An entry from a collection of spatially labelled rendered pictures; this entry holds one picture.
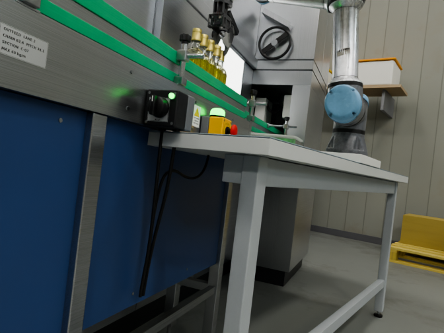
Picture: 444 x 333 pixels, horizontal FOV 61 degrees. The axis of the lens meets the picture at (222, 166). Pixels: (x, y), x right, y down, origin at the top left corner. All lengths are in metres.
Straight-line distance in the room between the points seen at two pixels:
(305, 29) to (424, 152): 2.71
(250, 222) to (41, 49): 0.48
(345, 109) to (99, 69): 0.83
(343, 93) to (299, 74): 1.13
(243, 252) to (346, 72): 0.78
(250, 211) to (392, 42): 4.53
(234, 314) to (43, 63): 0.58
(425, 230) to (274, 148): 3.57
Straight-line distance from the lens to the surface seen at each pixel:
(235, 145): 0.74
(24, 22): 0.63
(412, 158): 4.82
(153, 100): 0.80
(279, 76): 2.44
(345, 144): 1.41
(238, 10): 2.24
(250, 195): 0.76
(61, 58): 0.67
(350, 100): 1.30
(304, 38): 2.48
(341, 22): 1.41
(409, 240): 4.25
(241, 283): 0.79
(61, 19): 0.71
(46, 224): 0.70
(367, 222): 4.91
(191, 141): 0.81
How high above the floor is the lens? 0.68
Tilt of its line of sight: level
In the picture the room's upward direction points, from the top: 7 degrees clockwise
